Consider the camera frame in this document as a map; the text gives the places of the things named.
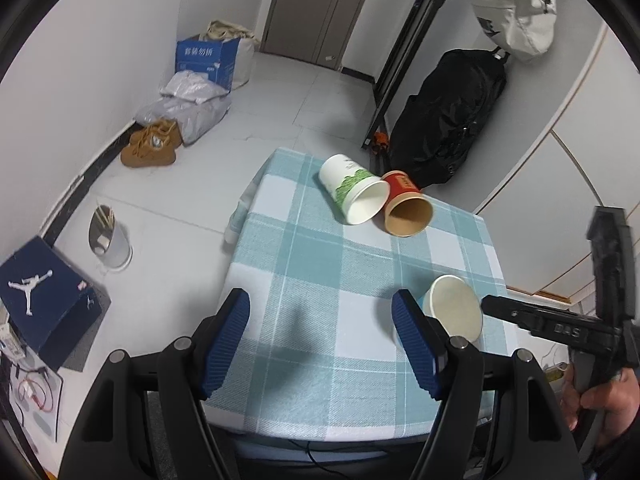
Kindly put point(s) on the grey door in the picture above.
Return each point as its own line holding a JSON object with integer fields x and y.
{"x": 310, "y": 10}

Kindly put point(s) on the navy shoe box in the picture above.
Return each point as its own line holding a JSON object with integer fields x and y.
{"x": 37, "y": 300}

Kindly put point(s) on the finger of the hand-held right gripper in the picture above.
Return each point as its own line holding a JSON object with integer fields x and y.
{"x": 545, "y": 321}

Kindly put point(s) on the orange black tool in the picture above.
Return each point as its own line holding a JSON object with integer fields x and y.
{"x": 380, "y": 141}

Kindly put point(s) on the beige canvas bag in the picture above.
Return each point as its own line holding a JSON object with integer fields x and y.
{"x": 245, "y": 57}

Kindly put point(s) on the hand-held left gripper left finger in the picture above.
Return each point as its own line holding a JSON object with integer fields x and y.
{"x": 229, "y": 342}

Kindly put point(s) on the red paper cup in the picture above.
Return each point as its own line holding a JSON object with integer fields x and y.
{"x": 406, "y": 210}

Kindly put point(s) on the blue cardboard box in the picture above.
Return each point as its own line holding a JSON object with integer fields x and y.
{"x": 205, "y": 60}

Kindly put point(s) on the light blue paper cup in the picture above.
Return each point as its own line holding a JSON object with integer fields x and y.
{"x": 456, "y": 310}

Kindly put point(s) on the white green paper cup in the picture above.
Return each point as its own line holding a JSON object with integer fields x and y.
{"x": 350, "y": 185}

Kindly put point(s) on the person's right forearm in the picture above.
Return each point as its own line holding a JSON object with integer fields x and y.
{"x": 620, "y": 457}

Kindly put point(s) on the white trash bin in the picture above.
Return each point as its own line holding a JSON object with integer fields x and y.
{"x": 115, "y": 245}

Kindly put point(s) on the black metal stand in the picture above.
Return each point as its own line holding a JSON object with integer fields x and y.
{"x": 400, "y": 60}

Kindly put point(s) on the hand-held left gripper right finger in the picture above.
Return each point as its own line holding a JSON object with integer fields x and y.
{"x": 416, "y": 347}

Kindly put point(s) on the large grey plastic bag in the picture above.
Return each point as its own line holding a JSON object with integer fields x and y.
{"x": 200, "y": 115}

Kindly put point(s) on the black duffel bag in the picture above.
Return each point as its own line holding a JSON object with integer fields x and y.
{"x": 445, "y": 115}

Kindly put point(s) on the white tote bag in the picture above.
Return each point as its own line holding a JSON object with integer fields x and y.
{"x": 520, "y": 15}

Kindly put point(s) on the teal checked tablecloth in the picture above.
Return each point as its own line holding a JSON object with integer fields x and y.
{"x": 320, "y": 280}

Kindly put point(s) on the person's right hand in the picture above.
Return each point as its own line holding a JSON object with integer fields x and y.
{"x": 620, "y": 395}

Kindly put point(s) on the small grey plastic bag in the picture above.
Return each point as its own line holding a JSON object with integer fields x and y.
{"x": 192, "y": 87}

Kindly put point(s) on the white wardrobe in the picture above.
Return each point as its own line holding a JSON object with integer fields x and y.
{"x": 565, "y": 150}

